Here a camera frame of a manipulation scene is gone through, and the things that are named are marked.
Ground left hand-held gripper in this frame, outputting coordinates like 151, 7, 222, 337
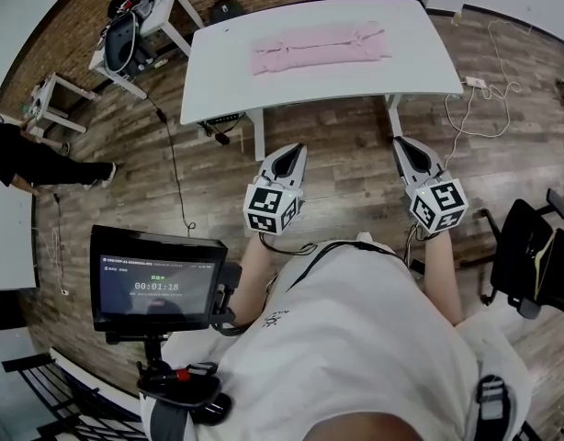
243, 143, 309, 237

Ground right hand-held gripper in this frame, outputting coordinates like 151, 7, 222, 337
391, 136, 469, 241

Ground pink robe garment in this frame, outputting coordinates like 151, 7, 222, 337
249, 20, 394, 77

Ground person's right forearm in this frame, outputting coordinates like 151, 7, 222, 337
422, 234, 463, 326

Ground person's left forearm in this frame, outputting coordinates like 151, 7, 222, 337
229, 232, 288, 328

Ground black under-table control box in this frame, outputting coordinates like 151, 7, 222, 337
203, 112, 246, 126

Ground large white table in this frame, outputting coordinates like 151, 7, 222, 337
179, 0, 465, 163

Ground black office chair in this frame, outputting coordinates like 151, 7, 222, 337
477, 188, 564, 320

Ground black backpack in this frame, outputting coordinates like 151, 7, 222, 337
210, 0, 245, 25

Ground black bag yellow trim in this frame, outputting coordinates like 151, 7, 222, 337
532, 232, 564, 302

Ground black monitor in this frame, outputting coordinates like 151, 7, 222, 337
88, 224, 244, 334

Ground person's white t-shirt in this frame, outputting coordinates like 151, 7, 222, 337
139, 240, 534, 441

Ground small white side table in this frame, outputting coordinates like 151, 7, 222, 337
88, 0, 206, 100
27, 72, 97, 151

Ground dark blue oval pad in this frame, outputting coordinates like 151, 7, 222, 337
102, 16, 141, 75

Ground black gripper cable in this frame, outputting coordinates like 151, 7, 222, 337
404, 221, 425, 266
258, 232, 318, 255

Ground black chest cable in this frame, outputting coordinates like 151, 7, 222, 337
263, 241, 410, 311

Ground white extension cable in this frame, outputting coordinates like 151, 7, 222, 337
442, 18, 534, 170

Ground black floor cable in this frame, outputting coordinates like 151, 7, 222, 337
146, 94, 197, 232

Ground black monitor mount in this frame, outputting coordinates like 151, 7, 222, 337
137, 331, 232, 426

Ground thin white cable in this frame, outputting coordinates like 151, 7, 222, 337
31, 227, 71, 297

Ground grey harness strap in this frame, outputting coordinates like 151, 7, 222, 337
474, 374, 513, 441
151, 401, 191, 441

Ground black metal frame chair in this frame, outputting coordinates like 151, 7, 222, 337
1, 354, 148, 441

